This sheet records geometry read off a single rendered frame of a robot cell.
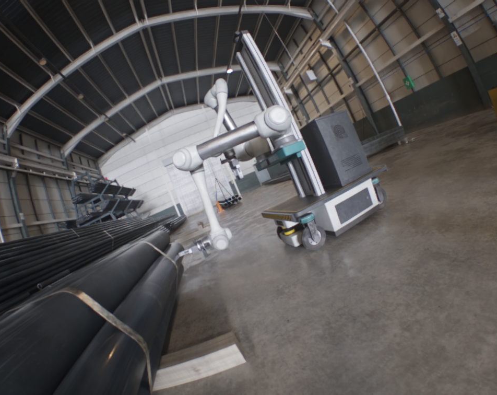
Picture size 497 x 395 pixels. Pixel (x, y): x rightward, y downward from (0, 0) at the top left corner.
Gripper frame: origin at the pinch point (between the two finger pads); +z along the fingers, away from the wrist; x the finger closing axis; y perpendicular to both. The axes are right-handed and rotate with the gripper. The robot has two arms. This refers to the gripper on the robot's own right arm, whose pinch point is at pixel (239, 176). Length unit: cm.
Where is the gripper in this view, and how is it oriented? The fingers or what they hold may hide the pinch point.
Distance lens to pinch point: 180.7
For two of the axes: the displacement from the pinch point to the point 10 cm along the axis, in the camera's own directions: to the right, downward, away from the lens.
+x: -2.3, 0.4, 9.7
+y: 8.9, -3.9, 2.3
